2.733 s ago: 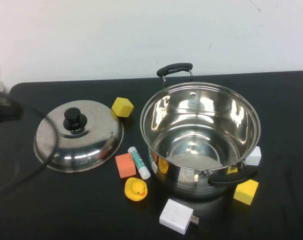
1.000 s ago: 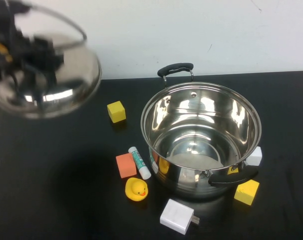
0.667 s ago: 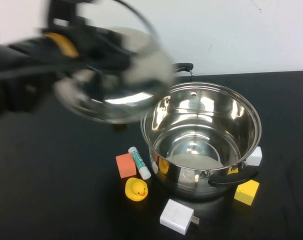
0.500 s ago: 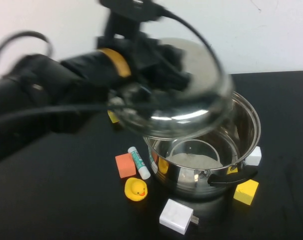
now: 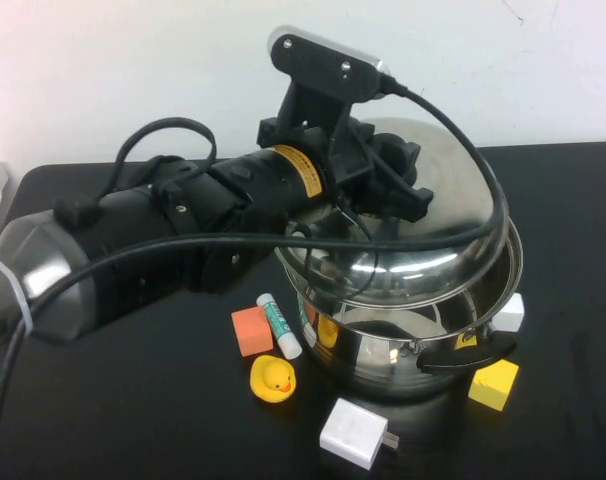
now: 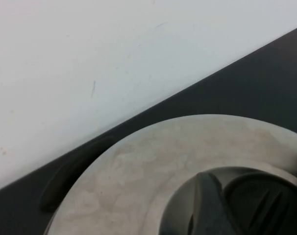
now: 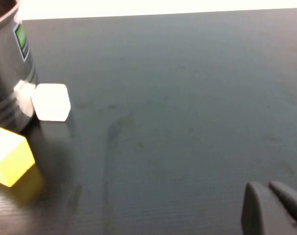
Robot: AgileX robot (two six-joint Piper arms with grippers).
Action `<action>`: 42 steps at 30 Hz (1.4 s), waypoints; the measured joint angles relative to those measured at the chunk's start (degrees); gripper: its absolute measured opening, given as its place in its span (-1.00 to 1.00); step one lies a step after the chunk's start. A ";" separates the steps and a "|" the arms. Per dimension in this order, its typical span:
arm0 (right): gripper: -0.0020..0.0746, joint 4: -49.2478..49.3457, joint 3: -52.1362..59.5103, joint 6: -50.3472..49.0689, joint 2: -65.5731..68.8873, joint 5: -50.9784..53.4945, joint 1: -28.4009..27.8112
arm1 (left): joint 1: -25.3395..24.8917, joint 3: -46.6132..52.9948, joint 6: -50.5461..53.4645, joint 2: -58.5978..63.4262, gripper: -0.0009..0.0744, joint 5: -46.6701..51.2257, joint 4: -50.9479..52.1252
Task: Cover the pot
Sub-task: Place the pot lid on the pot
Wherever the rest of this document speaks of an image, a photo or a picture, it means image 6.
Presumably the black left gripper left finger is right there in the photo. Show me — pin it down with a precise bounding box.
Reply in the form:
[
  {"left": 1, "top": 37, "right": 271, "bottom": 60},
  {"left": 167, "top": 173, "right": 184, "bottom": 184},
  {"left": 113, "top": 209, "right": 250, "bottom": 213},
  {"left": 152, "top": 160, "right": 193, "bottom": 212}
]
[{"left": 187, "top": 171, "right": 239, "bottom": 235}]

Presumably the steel lid with black knob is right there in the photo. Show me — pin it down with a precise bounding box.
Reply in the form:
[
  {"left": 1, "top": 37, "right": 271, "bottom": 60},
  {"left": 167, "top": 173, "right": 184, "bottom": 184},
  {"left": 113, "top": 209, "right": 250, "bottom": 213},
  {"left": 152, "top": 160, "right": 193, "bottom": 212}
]
[{"left": 42, "top": 114, "right": 297, "bottom": 235}]

